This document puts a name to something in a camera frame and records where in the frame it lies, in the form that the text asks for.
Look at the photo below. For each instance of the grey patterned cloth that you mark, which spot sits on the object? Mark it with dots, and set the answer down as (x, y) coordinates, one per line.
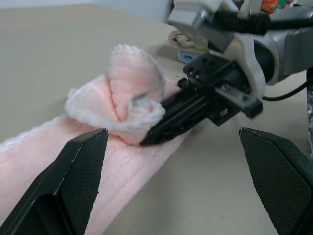
(310, 117)

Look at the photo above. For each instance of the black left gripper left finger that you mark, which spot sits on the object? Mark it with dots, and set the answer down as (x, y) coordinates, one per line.
(61, 186)

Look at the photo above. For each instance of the pink towel with swan embroidery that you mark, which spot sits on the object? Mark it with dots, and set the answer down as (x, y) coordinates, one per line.
(122, 171)

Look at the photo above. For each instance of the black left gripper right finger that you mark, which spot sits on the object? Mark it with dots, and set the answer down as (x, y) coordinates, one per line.
(281, 181)

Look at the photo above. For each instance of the white object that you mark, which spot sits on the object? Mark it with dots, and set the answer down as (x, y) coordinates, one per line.
(182, 41)

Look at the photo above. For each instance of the colourful background object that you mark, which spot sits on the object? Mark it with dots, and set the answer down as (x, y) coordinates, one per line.
(271, 5)

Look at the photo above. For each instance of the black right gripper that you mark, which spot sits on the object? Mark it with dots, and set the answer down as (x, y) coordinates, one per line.
(220, 76)

